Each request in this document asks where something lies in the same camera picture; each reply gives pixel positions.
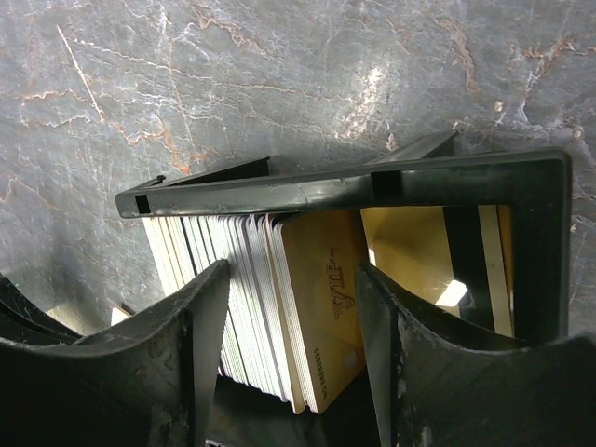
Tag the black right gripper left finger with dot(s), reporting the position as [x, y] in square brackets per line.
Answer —
[147, 381]

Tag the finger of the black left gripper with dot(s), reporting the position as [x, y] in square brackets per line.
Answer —
[16, 307]

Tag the black plastic card box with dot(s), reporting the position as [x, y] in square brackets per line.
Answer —
[535, 185]

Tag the gold VIP card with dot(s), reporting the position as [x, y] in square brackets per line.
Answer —
[316, 255]

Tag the gold card magnetic stripe back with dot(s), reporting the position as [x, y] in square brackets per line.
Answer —
[458, 258]

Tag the beige leather card holder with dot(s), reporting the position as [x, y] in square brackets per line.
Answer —
[86, 321]

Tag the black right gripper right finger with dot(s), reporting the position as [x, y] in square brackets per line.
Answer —
[438, 380]

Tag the stack of white cards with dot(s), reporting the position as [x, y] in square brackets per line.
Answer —
[252, 341]

